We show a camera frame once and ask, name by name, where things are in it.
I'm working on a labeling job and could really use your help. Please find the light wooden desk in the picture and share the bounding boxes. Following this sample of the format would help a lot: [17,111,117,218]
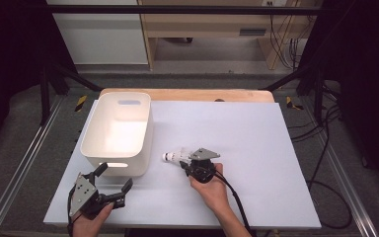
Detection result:
[137,0,325,71]

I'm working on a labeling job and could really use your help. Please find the dark desk drawer handle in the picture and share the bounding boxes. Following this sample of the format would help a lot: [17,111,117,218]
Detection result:
[239,28,267,37]

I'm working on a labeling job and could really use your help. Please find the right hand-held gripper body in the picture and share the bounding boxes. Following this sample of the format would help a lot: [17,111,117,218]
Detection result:
[187,147,221,185]

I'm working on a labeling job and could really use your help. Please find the black curtain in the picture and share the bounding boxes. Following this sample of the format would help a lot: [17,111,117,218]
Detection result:
[0,0,77,161]
[300,0,379,191]

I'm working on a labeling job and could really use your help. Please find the white table board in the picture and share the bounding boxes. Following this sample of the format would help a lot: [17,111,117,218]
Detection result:
[42,100,323,230]

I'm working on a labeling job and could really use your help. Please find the white cabinet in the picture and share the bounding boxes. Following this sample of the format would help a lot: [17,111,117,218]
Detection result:
[44,0,149,65]

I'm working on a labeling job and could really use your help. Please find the black floor cables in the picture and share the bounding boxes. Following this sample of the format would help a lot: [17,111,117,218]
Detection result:
[289,82,355,230]

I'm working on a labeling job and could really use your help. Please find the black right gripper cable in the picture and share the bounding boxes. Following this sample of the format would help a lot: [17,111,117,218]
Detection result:
[212,171,254,237]

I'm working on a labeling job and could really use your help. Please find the white plastic storage bin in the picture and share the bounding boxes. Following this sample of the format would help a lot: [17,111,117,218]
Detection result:
[80,91,155,178]

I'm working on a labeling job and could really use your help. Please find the person's right hand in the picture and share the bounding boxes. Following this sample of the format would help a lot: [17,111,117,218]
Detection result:
[189,163,232,215]

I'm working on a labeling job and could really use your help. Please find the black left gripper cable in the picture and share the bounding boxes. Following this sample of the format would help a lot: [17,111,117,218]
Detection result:
[66,187,80,237]

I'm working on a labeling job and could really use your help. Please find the black horizontal frame bar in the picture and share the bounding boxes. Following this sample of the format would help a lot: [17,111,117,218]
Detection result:
[42,4,324,16]

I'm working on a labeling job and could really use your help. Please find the black frame leg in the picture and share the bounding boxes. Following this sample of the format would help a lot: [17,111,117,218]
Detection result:
[39,63,104,126]
[260,65,326,126]

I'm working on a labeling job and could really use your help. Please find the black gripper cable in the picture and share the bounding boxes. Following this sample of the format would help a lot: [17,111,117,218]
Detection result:
[212,171,254,237]
[66,187,80,237]

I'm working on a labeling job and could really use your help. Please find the bundle of desk cables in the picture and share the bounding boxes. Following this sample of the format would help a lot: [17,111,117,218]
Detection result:
[268,13,305,70]

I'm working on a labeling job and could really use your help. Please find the yellow black hazard tape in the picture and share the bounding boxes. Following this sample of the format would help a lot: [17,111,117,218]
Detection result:
[74,95,89,113]
[285,96,306,112]

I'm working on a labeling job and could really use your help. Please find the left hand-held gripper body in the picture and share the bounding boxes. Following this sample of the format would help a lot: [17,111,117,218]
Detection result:
[68,173,126,221]

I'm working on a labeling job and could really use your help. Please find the wooden table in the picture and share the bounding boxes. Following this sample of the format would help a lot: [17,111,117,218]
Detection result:
[99,87,275,104]

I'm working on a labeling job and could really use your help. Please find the person's left hand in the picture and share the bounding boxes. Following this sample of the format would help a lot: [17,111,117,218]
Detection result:
[71,202,115,237]

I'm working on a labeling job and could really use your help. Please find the aluminium floor rail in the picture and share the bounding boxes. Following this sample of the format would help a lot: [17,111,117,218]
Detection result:
[0,95,65,237]
[300,97,379,237]

